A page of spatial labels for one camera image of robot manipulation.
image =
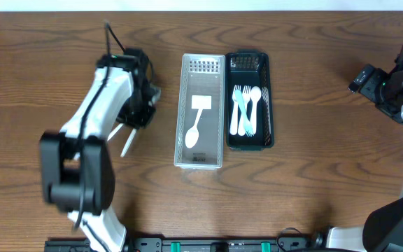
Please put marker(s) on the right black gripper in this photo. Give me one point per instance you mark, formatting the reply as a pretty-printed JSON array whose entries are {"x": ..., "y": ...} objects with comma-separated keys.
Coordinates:
[{"x": 373, "y": 87}]

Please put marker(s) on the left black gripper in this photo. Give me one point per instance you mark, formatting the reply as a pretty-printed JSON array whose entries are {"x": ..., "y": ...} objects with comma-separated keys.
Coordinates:
[{"x": 131, "y": 119}]

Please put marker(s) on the white spoon lowest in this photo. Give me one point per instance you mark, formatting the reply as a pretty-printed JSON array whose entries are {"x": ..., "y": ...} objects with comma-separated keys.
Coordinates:
[{"x": 192, "y": 134}]

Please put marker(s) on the white plastic fork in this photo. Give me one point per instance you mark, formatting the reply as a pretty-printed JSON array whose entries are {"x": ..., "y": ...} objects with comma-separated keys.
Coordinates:
[
  {"x": 233, "y": 128},
  {"x": 242, "y": 128}
]

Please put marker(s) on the mint green plastic fork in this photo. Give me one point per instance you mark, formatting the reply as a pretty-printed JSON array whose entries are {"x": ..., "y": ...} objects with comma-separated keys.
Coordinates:
[{"x": 242, "y": 99}]

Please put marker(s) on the white thick plastic spoon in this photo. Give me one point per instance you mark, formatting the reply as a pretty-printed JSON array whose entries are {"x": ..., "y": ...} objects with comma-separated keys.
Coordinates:
[{"x": 255, "y": 95}]

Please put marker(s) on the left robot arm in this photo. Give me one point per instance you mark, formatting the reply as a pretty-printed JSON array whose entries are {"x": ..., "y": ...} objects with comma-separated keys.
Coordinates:
[{"x": 76, "y": 169}]

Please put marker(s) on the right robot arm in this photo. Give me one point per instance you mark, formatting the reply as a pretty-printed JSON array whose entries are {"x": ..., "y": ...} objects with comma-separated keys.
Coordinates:
[{"x": 383, "y": 229}]

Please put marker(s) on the clear plastic mesh basket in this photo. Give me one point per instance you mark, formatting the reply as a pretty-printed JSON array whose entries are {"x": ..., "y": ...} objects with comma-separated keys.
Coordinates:
[{"x": 202, "y": 87}]

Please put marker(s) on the dark green mesh basket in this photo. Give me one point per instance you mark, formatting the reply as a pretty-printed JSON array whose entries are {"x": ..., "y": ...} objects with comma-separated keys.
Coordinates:
[{"x": 251, "y": 68}]

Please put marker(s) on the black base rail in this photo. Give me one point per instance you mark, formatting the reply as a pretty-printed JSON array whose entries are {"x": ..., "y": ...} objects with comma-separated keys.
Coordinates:
[{"x": 156, "y": 244}]

